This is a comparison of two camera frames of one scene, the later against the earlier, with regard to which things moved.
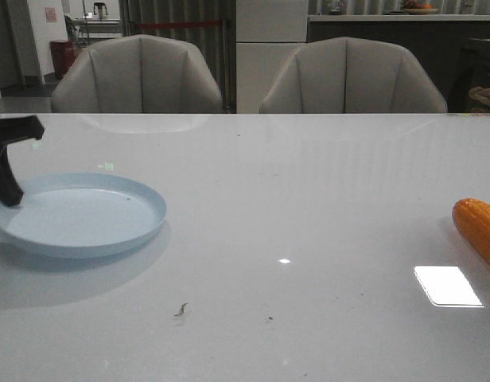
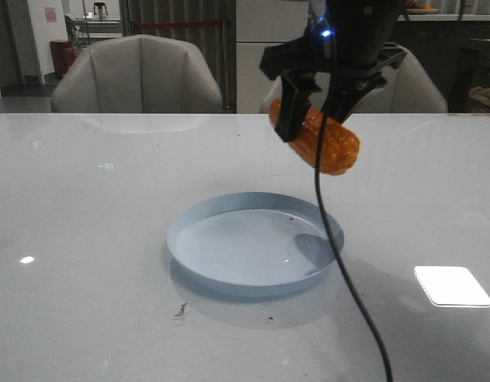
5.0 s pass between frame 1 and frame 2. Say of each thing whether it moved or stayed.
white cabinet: stayed
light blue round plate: moved
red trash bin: stayed
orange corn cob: moved
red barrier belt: stayed
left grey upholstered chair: stayed
